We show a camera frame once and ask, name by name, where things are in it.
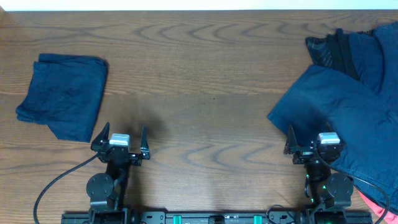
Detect navy blue shorts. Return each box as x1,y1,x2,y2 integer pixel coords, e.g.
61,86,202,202
16,54,108,142

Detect black striped garment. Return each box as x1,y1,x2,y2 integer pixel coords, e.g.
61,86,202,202
305,29,384,80

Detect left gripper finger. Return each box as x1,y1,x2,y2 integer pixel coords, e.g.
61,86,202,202
140,125,150,160
90,122,110,152

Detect right black cable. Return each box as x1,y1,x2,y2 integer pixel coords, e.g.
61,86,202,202
313,142,391,224

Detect left black cable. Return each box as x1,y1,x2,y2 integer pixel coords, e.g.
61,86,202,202
32,152,100,224

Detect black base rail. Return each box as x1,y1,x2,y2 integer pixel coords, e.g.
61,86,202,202
61,208,373,224

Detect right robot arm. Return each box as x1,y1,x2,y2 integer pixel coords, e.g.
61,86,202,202
284,126,353,223

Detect pink red garment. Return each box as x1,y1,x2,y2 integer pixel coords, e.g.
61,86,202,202
359,192,397,224

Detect black cable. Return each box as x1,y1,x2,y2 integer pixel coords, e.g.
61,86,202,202
32,152,100,224
313,142,391,224

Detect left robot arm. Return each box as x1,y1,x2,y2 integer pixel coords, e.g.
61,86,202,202
86,123,150,224

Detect navy blue garment pile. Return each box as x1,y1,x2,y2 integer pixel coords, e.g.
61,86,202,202
268,23,397,213

